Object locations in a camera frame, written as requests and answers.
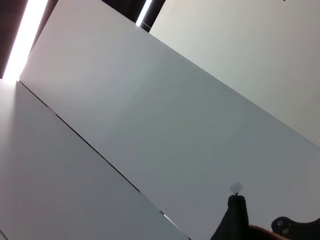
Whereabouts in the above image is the long ceiling light strip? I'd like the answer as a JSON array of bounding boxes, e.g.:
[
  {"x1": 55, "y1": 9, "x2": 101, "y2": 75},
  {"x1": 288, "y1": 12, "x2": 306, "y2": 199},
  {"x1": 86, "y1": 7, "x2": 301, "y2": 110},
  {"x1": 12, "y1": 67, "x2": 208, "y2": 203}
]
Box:
[{"x1": 2, "y1": 0, "x2": 50, "y2": 81}]

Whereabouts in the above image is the small grey wall sticker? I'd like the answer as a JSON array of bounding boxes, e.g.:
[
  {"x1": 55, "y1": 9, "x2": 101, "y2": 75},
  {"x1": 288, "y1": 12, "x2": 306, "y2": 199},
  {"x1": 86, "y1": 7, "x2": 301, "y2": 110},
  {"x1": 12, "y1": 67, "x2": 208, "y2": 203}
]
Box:
[{"x1": 229, "y1": 181, "x2": 244, "y2": 195}]

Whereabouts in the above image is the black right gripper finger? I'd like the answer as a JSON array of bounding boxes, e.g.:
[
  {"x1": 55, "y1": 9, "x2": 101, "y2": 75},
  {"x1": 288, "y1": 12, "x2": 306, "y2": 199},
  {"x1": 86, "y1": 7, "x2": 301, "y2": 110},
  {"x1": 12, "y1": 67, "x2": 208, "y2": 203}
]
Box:
[{"x1": 271, "y1": 216, "x2": 320, "y2": 237}]

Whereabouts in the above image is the short ceiling light strip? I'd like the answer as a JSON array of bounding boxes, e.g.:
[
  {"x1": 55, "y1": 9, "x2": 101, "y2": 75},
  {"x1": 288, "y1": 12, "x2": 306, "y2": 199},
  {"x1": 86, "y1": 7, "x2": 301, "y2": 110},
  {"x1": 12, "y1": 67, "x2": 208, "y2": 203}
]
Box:
[{"x1": 135, "y1": 0, "x2": 153, "y2": 27}]

